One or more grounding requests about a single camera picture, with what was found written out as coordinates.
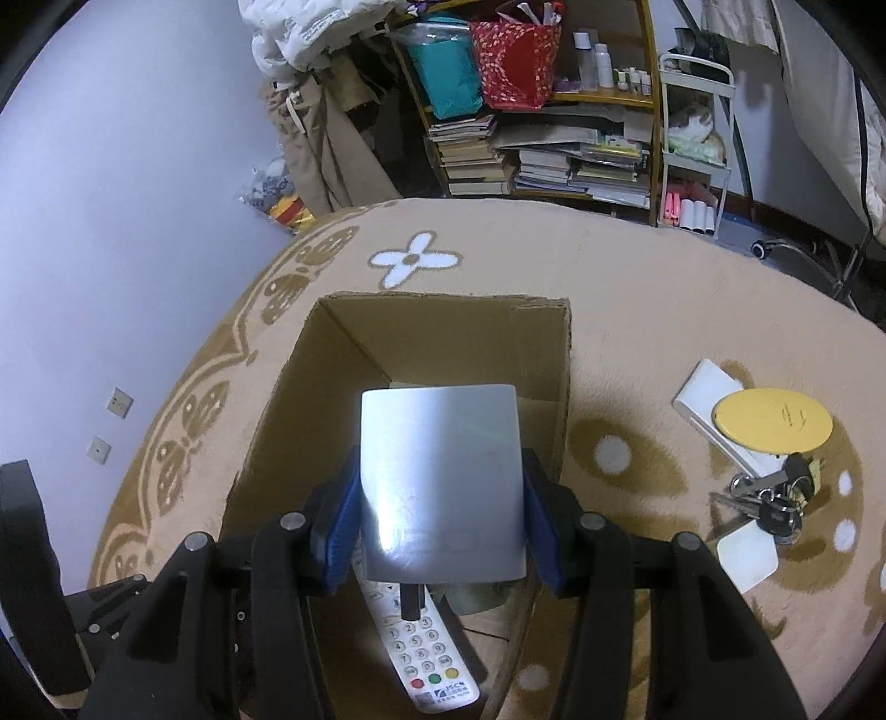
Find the small white box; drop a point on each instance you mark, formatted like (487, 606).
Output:
(747, 557)

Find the yellow oval mirror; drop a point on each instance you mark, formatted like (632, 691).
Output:
(768, 419)

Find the teal bag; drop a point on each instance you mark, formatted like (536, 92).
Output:
(446, 73)

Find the white puffer jacket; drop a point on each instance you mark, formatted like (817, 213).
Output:
(311, 28)

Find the brown cardboard box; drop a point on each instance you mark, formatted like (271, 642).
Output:
(429, 332)

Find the cream office chair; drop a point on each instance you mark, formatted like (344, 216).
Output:
(824, 104)

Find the white remote control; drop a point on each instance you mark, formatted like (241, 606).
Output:
(429, 658)

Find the wooden shelf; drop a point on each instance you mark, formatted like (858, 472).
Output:
(602, 100)

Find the red patterned bag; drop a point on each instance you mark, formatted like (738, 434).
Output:
(516, 66)

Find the stack of old books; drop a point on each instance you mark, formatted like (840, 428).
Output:
(471, 159)

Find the white storage trolley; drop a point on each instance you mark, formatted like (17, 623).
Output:
(696, 76)

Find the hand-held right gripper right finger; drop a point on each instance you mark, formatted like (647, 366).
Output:
(547, 547)

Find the white power bank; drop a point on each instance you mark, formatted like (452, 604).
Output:
(699, 394)

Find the wall socket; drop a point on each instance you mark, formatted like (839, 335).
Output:
(98, 450)
(119, 402)

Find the plastic bag of snacks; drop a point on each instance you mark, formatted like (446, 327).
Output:
(273, 190)

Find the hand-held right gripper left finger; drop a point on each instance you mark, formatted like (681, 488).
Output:
(342, 540)

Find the silver metal tin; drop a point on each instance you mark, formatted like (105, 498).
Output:
(443, 471)

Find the bunch of keys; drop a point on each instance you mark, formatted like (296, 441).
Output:
(782, 512)

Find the pile of magazines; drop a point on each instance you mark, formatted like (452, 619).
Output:
(588, 166)

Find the beige trousers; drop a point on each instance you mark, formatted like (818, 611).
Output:
(325, 152)

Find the tall clear bottle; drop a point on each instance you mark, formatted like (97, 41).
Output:
(585, 62)

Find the short white bottle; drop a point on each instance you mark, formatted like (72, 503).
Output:
(603, 69)

